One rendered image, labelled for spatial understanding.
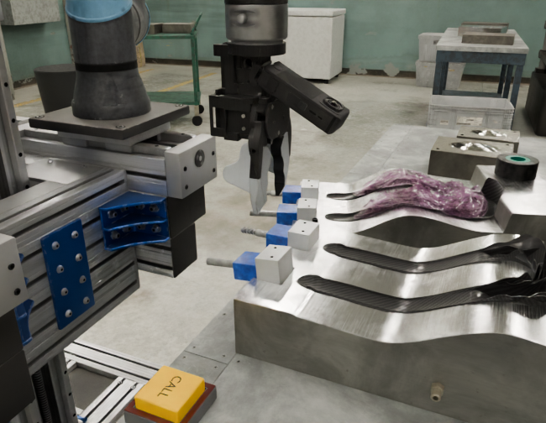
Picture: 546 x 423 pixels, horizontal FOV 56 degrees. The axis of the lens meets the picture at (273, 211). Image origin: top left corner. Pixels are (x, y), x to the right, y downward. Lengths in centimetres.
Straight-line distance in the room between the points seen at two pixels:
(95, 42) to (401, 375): 76
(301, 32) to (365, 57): 119
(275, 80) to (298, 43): 671
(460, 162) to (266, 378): 90
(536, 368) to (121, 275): 76
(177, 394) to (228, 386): 8
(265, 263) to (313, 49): 663
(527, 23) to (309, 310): 734
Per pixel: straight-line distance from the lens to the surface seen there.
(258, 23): 62
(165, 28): 524
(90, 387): 166
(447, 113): 419
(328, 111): 61
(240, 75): 66
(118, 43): 103
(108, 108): 103
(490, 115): 422
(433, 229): 97
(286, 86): 62
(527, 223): 100
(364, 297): 73
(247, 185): 66
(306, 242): 81
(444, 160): 144
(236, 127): 66
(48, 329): 97
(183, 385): 66
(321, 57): 727
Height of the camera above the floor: 128
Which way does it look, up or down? 24 degrees down
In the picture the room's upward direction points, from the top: straight up
